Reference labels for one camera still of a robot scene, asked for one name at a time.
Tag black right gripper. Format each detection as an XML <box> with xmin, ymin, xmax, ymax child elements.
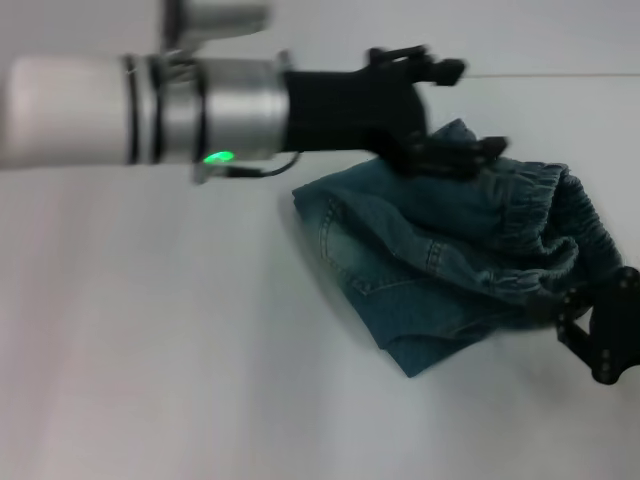
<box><xmin>538</xmin><ymin>266</ymin><xmax>640</xmax><ymax>387</ymax></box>

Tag blue denim shorts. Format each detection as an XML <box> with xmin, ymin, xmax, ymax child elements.
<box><xmin>291</xmin><ymin>118</ymin><xmax>626</xmax><ymax>380</ymax></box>

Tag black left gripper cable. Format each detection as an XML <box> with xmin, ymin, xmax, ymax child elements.
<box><xmin>192</xmin><ymin>149</ymin><xmax>302</xmax><ymax>184</ymax></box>

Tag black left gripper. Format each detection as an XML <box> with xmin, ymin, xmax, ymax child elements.
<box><xmin>284</xmin><ymin>43</ymin><xmax>511</xmax><ymax>179</ymax></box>

